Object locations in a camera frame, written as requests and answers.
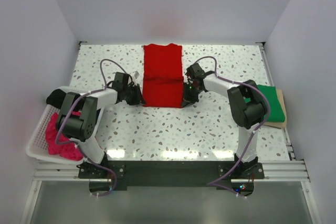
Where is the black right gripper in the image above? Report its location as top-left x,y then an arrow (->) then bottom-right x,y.
181,82 -> 203,108

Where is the red t-shirt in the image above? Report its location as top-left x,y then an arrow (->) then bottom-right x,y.
142,44 -> 184,108

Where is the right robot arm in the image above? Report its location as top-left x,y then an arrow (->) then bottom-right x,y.
181,71 -> 270,178

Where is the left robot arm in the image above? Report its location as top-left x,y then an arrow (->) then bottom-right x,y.
55,84 -> 145,178

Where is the black garment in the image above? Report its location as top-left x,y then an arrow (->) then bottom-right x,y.
46,89 -> 66,109

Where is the pink garment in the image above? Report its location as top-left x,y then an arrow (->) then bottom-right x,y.
45,111 -> 84,162

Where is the green folded t-shirt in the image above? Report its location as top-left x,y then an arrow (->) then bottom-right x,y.
257,85 -> 279,121

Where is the tan cardboard board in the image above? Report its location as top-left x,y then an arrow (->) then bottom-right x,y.
265,89 -> 287,129

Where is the white plastic laundry basket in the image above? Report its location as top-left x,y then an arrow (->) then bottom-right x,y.
26,86 -> 87,166

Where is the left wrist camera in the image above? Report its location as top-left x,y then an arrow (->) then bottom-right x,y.
111,72 -> 135,91

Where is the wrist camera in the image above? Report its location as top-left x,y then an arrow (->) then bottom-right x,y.
111,72 -> 135,91
186,63 -> 205,80

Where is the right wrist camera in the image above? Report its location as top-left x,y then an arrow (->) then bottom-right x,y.
186,63 -> 205,80

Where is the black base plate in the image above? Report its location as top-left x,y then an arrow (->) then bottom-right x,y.
77,157 -> 265,196

